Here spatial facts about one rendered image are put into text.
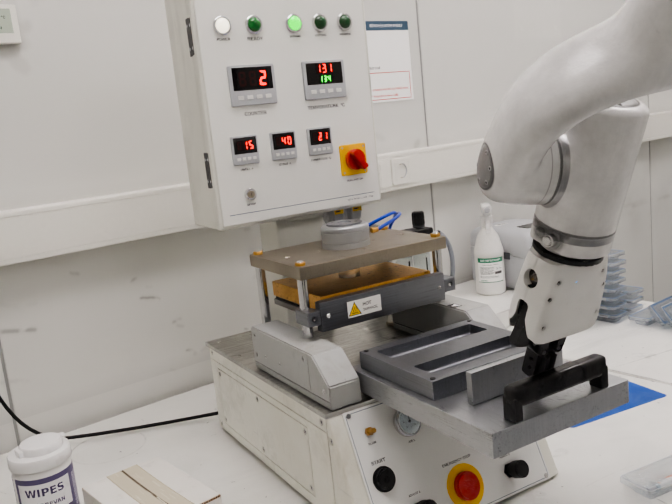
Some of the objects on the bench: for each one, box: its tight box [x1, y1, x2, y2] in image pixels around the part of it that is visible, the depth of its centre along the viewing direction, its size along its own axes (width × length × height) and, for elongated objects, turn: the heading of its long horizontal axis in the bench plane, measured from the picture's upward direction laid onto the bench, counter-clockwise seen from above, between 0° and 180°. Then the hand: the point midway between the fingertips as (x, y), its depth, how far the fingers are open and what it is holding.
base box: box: [209, 348, 558, 504], centre depth 124 cm, size 54×38×17 cm
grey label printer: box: [470, 219, 533, 289], centre depth 209 cm, size 25×20×17 cm
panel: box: [342, 401, 551, 504], centre depth 102 cm, size 2×30×19 cm, turn 150°
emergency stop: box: [454, 471, 480, 501], centre depth 102 cm, size 2×4×4 cm, turn 150°
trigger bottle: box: [474, 202, 506, 295], centre depth 200 cm, size 9×8×25 cm
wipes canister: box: [7, 432, 80, 504], centre depth 107 cm, size 9×9×15 cm
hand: (538, 362), depth 85 cm, fingers closed, pressing on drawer
